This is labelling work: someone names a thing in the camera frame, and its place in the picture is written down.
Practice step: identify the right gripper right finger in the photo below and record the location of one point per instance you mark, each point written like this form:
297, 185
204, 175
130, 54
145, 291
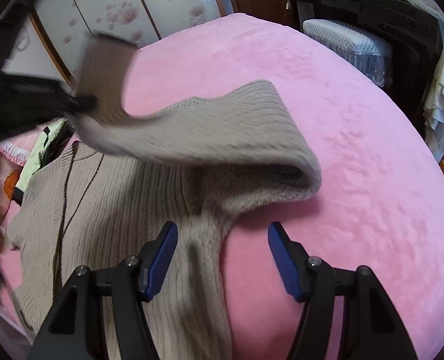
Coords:
371, 325

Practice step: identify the beige knit sweater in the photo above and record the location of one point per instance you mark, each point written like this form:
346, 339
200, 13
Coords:
199, 163

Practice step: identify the green and black garment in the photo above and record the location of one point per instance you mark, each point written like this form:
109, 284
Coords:
49, 146

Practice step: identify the white covered piano stool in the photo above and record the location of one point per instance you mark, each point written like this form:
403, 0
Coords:
367, 52

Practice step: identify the black upright piano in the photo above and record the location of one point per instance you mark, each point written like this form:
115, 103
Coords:
413, 34

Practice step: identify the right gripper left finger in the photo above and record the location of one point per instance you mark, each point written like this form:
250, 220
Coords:
74, 327

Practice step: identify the pink cartoon pillow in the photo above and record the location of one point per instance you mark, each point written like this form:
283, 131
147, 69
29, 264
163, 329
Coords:
10, 182

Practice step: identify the pink ruffled pillow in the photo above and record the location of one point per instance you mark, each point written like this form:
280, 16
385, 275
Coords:
17, 149

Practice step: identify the floral sliding wardrobe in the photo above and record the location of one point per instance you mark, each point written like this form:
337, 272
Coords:
62, 25

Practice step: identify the pink bed blanket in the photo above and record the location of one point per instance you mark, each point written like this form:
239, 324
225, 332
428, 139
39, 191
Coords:
381, 199

